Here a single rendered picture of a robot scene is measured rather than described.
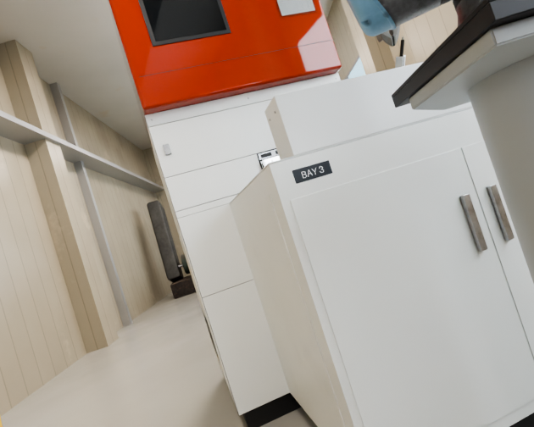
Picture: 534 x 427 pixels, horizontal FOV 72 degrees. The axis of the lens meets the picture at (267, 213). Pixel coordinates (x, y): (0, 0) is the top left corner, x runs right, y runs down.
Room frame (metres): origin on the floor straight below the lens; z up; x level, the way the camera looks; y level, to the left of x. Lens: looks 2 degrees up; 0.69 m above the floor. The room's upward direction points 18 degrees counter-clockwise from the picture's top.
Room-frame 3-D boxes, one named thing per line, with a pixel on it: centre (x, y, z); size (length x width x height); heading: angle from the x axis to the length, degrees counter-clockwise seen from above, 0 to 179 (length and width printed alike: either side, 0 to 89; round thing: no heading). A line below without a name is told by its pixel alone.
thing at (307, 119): (0.91, -0.35, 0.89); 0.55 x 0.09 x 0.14; 105
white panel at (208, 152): (1.44, -0.07, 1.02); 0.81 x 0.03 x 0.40; 105
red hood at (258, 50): (1.75, 0.01, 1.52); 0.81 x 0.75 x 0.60; 105
